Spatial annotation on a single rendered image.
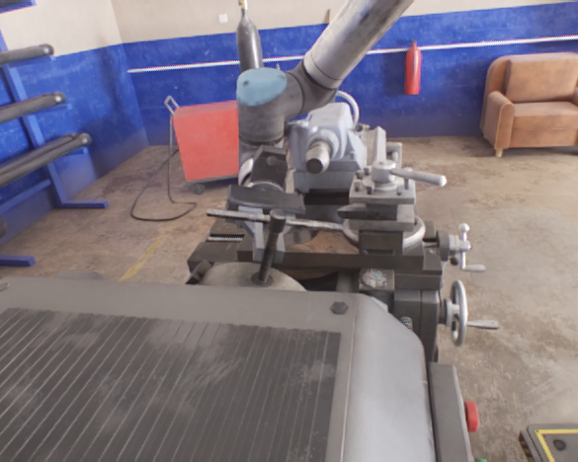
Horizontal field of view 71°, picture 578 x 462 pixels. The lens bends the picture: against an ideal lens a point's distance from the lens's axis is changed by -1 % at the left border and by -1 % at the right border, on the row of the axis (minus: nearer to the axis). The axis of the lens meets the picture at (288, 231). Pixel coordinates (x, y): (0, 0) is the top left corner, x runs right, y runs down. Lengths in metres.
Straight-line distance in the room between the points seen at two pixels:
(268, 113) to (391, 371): 0.54
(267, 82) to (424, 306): 0.80
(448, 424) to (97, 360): 0.29
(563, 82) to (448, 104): 1.13
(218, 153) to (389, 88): 2.25
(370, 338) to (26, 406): 0.27
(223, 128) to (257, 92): 3.19
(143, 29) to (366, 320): 5.60
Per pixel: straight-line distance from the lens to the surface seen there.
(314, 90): 0.85
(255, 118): 0.77
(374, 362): 0.35
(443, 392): 0.41
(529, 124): 4.69
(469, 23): 5.17
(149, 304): 0.43
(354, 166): 1.75
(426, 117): 5.28
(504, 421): 2.05
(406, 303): 1.25
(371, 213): 1.08
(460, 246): 1.37
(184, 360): 0.35
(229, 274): 0.66
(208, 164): 4.04
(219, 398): 0.32
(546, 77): 5.00
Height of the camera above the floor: 1.58
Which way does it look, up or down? 29 degrees down
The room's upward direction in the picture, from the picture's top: 6 degrees counter-clockwise
